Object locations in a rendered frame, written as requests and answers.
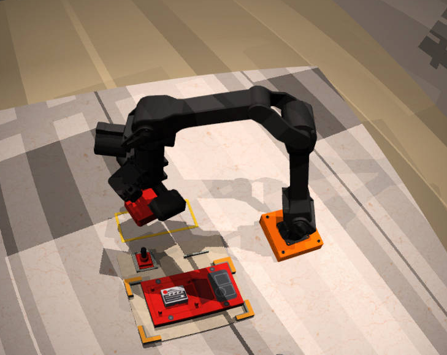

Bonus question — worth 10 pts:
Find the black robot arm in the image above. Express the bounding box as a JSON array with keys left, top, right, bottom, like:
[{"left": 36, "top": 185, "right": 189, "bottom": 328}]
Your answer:
[{"left": 94, "top": 86, "right": 317, "bottom": 246}]

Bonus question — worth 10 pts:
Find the red rectangular shell with corner bosses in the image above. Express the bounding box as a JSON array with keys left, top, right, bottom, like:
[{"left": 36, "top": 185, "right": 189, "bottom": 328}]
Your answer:
[{"left": 124, "top": 188, "right": 157, "bottom": 227}]

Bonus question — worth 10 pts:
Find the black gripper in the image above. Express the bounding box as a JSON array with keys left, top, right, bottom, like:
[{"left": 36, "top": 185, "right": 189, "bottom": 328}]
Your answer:
[{"left": 116, "top": 148, "right": 186, "bottom": 222}]

